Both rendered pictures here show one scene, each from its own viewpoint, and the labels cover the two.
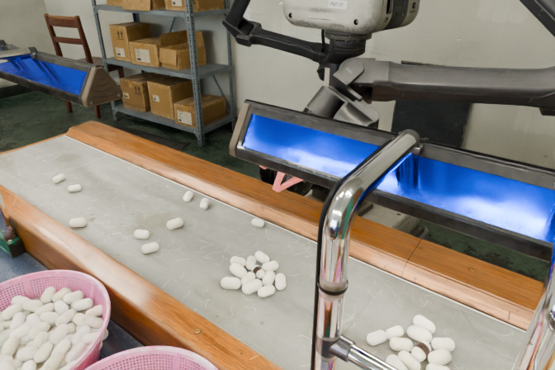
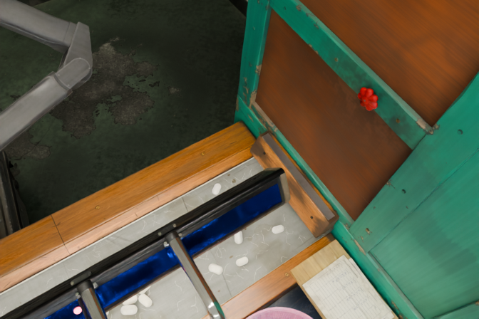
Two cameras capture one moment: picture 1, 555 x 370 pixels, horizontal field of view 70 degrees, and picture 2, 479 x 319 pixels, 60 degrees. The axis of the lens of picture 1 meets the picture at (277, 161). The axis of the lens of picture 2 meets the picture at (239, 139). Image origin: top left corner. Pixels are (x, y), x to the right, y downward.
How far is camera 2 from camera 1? 0.54 m
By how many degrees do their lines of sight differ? 61
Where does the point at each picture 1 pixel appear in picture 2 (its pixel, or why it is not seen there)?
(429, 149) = (100, 280)
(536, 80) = (47, 97)
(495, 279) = (112, 200)
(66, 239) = not seen: outside the picture
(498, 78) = (23, 114)
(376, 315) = not seen: hidden behind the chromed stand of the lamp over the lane
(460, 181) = (127, 277)
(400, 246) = (48, 236)
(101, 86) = not seen: outside the picture
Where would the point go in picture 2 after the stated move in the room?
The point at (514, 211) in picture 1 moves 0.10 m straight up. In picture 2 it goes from (158, 265) to (152, 246)
